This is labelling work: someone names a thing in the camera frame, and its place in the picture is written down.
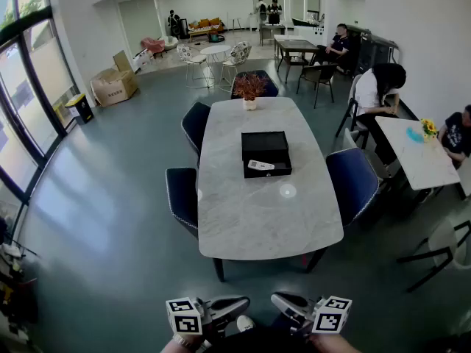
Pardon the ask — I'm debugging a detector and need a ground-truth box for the pile of equipment clutter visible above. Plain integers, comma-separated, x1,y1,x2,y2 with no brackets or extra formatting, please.
0,215,40,345

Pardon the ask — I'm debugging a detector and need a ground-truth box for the person's black t-shirt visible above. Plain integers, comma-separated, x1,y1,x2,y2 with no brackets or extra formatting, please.
204,325,317,353

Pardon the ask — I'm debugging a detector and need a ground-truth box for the large cardboard box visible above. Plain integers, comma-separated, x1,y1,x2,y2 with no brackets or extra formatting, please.
91,68,139,108

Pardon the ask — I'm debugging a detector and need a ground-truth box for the silver wrist band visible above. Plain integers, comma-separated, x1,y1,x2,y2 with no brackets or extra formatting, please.
171,334,198,348

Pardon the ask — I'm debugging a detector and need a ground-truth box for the person's left forearm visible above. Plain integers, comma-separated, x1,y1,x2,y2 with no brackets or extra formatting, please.
160,335,207,353

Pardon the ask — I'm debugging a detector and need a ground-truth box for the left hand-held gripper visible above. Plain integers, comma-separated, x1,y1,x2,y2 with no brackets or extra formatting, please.
165,295,251,343

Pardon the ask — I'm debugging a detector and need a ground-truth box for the orange sofa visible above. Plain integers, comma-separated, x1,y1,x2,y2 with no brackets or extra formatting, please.
187,17,225,38

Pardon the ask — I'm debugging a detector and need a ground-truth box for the white chair with black legs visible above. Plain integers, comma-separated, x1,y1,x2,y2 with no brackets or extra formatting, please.
334,74,371,150

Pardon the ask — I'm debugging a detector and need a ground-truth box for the white remote control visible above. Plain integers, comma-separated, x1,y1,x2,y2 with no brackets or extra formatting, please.
247,159,276,171

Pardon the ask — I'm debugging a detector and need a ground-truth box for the black cabinet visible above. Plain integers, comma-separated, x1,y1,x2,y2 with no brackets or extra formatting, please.
355,26,400,76

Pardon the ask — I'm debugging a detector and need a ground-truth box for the yellow sunflower bouquet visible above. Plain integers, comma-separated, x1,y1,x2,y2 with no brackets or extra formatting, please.
420,118,439,143

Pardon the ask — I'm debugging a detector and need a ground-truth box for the floral patterned wire chair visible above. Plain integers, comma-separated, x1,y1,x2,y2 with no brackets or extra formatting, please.
219,40,253,92
176,43,210,89

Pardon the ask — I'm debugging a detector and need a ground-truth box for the person's right forearm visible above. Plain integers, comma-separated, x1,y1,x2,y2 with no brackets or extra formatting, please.
308,332,364,353

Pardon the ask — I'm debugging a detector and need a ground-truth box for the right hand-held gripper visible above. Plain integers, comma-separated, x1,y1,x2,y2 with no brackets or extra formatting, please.
271,291,353,336

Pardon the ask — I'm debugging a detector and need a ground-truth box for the pink armchair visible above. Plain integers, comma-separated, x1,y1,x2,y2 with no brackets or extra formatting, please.
141,37,166,59

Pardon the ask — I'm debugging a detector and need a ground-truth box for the black box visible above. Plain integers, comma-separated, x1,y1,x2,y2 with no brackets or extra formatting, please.
241,130,294,179

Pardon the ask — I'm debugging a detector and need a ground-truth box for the black bin with yellow lid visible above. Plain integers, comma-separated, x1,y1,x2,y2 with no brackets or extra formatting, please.
65,93,95,125

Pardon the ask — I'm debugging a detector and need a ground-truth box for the orange plant in white pot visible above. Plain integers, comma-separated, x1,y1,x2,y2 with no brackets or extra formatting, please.
232,71,269,112

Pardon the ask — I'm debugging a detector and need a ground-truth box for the white seat black frame chair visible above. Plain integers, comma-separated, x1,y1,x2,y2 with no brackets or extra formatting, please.
396,218,471,293

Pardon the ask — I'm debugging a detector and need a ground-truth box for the black framed glass window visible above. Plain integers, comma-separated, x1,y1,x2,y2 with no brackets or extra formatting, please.
0,0,80,235

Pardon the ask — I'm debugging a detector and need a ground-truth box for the black metal frame chair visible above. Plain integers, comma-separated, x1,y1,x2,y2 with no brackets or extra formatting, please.
296,63,339,109

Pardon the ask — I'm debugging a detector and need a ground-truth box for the white marble side table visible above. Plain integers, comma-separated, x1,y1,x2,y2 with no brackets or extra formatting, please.
374,115,461,192

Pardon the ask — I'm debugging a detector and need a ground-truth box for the dark wooden table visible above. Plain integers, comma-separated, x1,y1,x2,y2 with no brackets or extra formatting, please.
274,38,320,84

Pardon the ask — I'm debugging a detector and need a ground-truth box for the dark blue upholstered chair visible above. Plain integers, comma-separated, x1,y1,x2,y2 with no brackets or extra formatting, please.
325,148,380,231
180,101,211,157
230,69,280,100
165,166,199,240

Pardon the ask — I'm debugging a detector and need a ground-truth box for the round white table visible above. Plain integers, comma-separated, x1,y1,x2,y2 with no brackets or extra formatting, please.
199,44,232,88

